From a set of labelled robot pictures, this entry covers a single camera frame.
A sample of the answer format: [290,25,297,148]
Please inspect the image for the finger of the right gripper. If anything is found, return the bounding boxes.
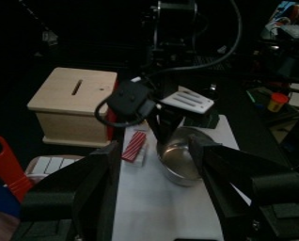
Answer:
[156,107,186,153]

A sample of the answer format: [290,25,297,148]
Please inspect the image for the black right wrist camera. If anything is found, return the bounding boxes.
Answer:
[105,79,157,118]

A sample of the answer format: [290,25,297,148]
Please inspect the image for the green marker pen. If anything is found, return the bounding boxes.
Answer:
[245,89,257,103]

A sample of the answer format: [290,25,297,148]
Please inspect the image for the yellow container red lid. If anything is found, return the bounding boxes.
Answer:
[266,92,289,113]

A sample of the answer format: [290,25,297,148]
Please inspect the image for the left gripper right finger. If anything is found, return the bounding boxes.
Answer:
[188,135,299,241]

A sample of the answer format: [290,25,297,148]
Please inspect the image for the red white toy sushi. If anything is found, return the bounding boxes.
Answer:
[120,130,149,168]

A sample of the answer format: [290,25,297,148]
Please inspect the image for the small steel bowl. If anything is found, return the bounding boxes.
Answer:
[157,126,218,188]

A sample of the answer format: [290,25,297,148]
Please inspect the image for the dark green toy block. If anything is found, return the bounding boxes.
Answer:
[182,109,221,130]

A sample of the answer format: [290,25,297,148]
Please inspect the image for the thin diagonal steel wire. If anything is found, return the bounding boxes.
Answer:
[17,0,48,31]

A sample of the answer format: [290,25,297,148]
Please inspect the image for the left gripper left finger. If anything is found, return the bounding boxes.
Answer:
[11,140,124,241]

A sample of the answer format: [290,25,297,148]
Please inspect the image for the grey camera cable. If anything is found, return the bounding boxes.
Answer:
[130,0,245,83]

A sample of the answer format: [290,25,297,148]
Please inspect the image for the orange box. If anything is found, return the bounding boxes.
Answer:
[26,66,118,149]

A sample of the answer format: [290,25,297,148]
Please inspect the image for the grey metal frame clamp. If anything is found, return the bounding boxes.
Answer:
[41,29,58,45]

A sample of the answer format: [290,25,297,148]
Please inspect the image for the black looped camera cable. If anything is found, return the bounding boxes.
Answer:
[94,99,157,128]

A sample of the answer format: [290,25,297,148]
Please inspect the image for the white plastic cutting board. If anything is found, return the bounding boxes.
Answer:
[109,114,253,241]

